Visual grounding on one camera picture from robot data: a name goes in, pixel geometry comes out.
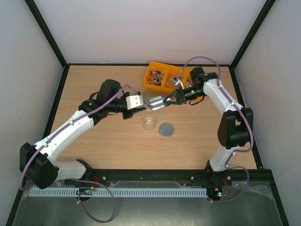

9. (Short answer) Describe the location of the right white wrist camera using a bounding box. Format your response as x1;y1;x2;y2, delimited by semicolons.
170;77;183;88

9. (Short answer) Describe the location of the clear plastic jar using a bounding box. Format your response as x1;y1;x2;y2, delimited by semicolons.
142;110;157;130

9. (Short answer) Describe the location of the metal scoop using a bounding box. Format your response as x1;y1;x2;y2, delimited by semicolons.
146;96;170;111

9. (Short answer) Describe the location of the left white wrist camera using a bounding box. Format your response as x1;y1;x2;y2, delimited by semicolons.
126;95;146;110

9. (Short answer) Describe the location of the purple cable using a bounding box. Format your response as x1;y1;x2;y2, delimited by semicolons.
176;56;255;204
19;84;117;222

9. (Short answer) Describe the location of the yellow bin with colourful candies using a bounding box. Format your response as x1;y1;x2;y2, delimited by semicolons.
183;69;193;88

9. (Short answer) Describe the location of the grey round jar lid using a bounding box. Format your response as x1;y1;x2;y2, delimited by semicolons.
158;122;174;137

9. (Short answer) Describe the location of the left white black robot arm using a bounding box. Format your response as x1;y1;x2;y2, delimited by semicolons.
19;79;146;189

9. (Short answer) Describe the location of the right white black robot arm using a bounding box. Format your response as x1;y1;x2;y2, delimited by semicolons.
163;67;254;185

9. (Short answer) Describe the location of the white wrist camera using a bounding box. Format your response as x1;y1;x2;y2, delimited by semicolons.
170;77;183;88
126;95;146;110

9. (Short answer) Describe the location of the yellow bin with gummies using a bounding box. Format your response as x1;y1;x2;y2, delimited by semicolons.
162;65;191;93

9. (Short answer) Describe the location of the black front mounting rail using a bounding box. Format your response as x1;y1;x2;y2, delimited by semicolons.
62;168;273;188

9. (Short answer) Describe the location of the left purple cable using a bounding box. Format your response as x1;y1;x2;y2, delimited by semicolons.
19;84;117;222

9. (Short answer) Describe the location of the yellow bin with lollipops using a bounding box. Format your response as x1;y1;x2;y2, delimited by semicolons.
143;61;169;91

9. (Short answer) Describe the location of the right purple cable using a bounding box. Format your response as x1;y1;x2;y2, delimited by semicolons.
176;56;255;204

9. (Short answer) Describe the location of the grey slotted cable duct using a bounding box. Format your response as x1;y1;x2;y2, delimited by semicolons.
29;187;207;198

